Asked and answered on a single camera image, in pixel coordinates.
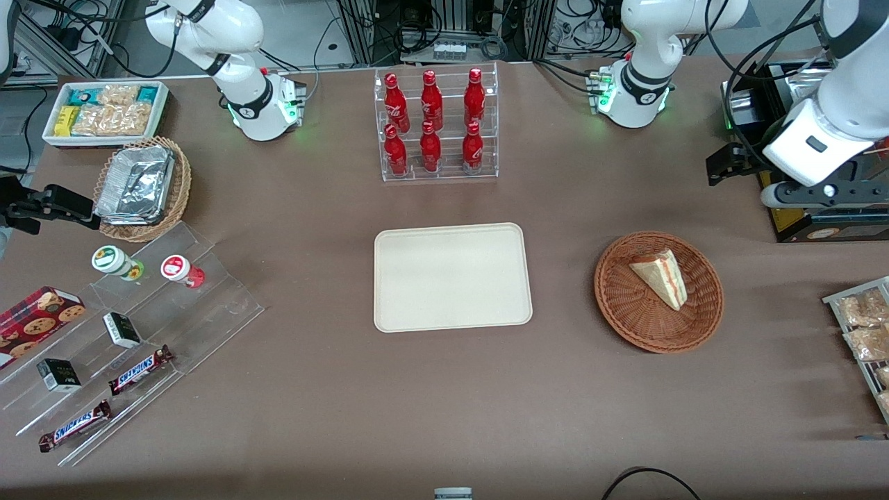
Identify black table cable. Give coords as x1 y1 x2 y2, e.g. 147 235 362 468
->
601 467 703 500

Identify red lid white cup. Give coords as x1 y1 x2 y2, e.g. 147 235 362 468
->
160 255 206 290

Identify Snickers chocolate bar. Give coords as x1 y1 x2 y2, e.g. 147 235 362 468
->
108 345 175 397
38 400 113 453

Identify green lid white cup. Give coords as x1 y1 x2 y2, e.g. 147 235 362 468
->
91 245 146 282

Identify clear acrylic bottle rack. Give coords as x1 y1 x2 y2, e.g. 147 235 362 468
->
374 61 499 183

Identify clear acrylic step display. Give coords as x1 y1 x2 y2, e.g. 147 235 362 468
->
0 221 265 467

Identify aluminium foil container stack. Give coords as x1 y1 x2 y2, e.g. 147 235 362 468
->
94 144 176 226

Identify brown wicker basket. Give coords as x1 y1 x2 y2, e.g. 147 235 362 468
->
594 231 724 354

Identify red tartan cookie box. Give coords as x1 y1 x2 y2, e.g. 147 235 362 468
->
0 286 88 370

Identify beige plastic tray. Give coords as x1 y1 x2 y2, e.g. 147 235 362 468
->
374 222 533 333

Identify steel warmer pan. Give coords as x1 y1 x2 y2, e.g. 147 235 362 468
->
783 72 836 106

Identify grey wire rack tray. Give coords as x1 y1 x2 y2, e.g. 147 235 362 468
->
822 276 889 426

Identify white rectangular snack bin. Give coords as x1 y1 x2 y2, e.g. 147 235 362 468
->
42 81 171 149

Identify triangular sandwich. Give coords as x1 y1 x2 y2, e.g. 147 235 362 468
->
629 249 689 312

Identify small black box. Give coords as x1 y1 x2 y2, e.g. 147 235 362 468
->
36 358 83 394
103 312 143 349

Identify red cola bottle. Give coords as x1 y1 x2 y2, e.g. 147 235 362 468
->
461 122 485 174
383 124 409 177
419 121 442 174
463 67 487 129
420 69 444 131
383 72 410 133

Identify light wicker basket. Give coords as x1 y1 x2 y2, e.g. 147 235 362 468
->
93 136 193 243

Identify clear rice cracker pack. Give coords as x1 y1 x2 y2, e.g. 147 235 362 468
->
111 103 154 137
71 104 119 137
97 84 142 107

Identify black food warmer appliance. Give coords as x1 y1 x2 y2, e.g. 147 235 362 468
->
754 59 889 244

